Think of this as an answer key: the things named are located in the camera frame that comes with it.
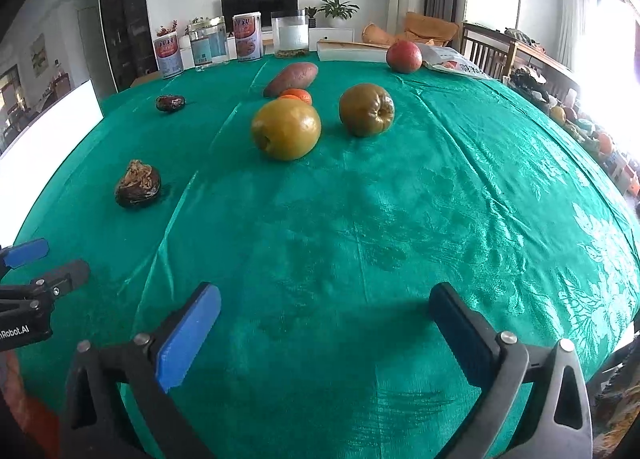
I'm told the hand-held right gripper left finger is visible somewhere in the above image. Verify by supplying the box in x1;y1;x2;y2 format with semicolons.
60;282;222;459

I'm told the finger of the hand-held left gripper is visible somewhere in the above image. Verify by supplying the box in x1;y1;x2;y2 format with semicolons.
0;259;92;312
0;238;51;280

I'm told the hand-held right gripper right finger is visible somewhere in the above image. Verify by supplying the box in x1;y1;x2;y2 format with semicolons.
428;282;593;459

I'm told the smooth green apple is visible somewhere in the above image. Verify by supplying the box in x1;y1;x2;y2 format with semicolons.
250;98;322;161

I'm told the reddish sweet potato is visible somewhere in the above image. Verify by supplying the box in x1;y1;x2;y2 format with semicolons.
263;62;319;98

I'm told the person's left forearm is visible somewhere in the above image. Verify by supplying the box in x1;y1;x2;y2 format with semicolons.
0;349;63;459

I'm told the white board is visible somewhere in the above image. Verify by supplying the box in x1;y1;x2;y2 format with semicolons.
0;79;105;245

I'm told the green patterned tablecloth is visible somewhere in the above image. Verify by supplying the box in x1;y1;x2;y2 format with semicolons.
0;54;640;459

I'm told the dark red dried date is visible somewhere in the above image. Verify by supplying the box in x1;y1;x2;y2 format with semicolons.
155;94;187;113

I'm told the pile of colourful clutter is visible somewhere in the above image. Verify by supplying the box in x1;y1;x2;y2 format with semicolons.
505;64;640;195

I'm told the left white labelled can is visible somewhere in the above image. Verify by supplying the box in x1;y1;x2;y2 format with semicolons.
153;34;183;80

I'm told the wrinkled green apple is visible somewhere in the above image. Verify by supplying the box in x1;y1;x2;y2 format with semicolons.
339;83;396;138

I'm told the dark tall cabinet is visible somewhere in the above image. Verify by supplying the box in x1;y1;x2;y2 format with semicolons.
98;0;158;92

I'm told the small orange tangerine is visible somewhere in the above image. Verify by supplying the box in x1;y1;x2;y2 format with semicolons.
278;88;313;106

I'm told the printed plastic packet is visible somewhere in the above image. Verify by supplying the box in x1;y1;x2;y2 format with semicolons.
422;43;493;80

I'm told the blue label glass jar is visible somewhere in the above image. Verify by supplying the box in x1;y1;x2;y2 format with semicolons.
188;16;231;72

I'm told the red apple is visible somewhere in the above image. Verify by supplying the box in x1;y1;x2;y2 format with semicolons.
385;40;424;74

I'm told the wooden chair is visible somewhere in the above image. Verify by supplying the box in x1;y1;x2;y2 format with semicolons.
460;22;516;80

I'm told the wooden sideboard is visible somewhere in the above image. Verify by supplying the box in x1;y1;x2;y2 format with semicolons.
510;29;581;100

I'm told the red label tin can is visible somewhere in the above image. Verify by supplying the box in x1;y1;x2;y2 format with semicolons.
233;12;264;63

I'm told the white flat box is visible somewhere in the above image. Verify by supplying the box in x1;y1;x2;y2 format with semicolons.
316;38;396;63

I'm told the orange cushion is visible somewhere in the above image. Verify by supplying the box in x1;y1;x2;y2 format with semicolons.
361;12;461;47

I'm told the black lid clear jar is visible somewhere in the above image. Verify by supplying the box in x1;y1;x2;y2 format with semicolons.
270;10;309;59

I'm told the white media cabinet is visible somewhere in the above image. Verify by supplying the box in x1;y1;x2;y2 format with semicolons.
177;26;356;47

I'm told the black television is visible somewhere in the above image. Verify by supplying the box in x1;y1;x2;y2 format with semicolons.
221;0;299;33

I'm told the white sheer curtain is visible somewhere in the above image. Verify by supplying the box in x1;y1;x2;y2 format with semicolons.
557;0;598;70

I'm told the green potted houseplant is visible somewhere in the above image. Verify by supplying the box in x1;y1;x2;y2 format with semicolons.
317;0;361;29

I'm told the framed wall picture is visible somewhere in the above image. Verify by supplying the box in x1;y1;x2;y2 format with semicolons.
31;34;48;77

